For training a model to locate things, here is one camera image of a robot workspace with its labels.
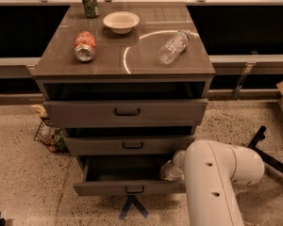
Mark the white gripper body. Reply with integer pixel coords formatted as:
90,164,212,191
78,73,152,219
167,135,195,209
159,160,184,181

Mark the grey bottom drawer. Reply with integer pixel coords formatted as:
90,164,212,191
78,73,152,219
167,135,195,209
74,153,186,196

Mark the grey drawer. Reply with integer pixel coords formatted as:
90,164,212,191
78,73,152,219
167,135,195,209
65,136,194,155
43,99,208,128
74,153,186,196

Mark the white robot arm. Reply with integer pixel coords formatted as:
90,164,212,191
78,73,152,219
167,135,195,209
159,140,265,226

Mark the grey middle drawer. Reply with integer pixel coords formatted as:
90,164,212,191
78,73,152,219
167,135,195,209
65,136,194,155

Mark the grey top drawer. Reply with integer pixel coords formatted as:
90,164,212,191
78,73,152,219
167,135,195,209
43,99,208,128

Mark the grey drawer cabinet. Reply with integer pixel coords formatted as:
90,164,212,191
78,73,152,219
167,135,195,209
30,2,216,178

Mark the blue tape cross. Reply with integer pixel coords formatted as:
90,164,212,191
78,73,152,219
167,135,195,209
117,195,149,221

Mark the clear plastic bottle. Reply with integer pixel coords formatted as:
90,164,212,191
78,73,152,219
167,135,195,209
158,30,190,65

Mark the orange soda can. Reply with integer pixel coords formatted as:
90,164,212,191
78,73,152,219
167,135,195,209
74,31,96,62

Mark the white paper bowl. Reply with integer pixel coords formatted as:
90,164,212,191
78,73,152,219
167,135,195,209
103,11,140,34

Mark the green soda can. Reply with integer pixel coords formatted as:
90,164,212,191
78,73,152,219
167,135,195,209
82,0,99,18

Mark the wire basket with snacks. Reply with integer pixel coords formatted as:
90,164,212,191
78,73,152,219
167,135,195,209
34,120,67,153

